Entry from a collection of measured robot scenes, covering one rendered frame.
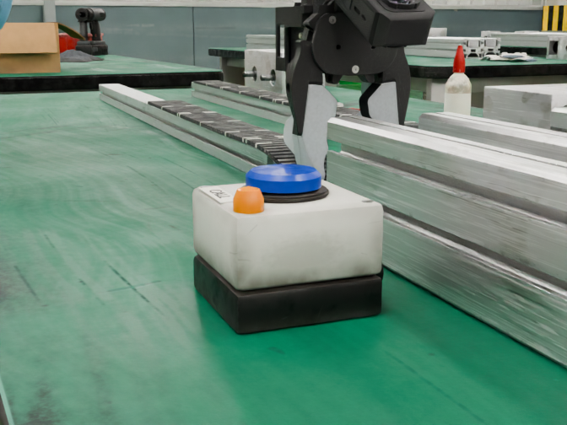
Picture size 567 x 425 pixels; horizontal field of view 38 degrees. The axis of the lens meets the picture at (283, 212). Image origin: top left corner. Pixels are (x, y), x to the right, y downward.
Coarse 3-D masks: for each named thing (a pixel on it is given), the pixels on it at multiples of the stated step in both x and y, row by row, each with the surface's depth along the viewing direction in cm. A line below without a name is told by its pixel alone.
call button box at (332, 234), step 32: (224, 192) 44; (320, 192) 42; (352, 192) 44; (224, 224) 40; (256, 224) 39; (288, 224) 40; (320, 224) 40; (352, 224) 41; (224, 256) 41; (256, 256) 39; (288, 256) 40; (320, 256) 41; (352, 256) 41; (224, 288) 41; (256, 288) 40; (288, 288) 41; (320, 288) 41; (352, 288) 42; (256, 320) 40; (288, 320) 41; (320, 320) 41
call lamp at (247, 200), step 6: (246, 186) 40; (240, 192) 39; (246, 192) 39; (252, 192) 39; (258, 192) 39; (234, 198) 39; (240, 198) 39; (246, 198) 39; (252, 198) 39; (258, 198) 39; (234, 204) 39; (240, 204) 39; (246, 204) 39; (252, 204) 39; (258, 204) 39; (234, 210) 40; (240, 210) 39; (246, 210) 39; (252, 210) 39; (258, 210) 39
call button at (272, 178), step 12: (252, 168) 44; (264, 168) 44; (276, 168) 43; (288, 168) 43; (300, 168) 44; (312, 168) 44; (252, 180) 42; (264, 180) 42; (276, 180) 42; (288, 180) 41; (300, 180) 42; (312, 180) 42; (276, 192) 42; (288, 192) 42
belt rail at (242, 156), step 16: (112, 96) 155; (128, 96) 137; (144, 96) 137; (128, 112) 138; (144, 112) 129; (160, 112) 116; (160, 128) 117; (176, 128) 111; (192, 128) 101; (192, 144) 102; (208, 144) 95; (224, 144) 89; (240, 144) 84; (224, 160) 90; (240, 160) 85; (256, 160) 80; (272, 160) 78
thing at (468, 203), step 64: (384, 128) 51; (448, 128) 56; (512, 128) 51; (384, 192) 50; (448, 192) 43; (512, 192) 38; (384, 256) 51; (448, 256) 44; (512, 256) 39; (512, 320) 39
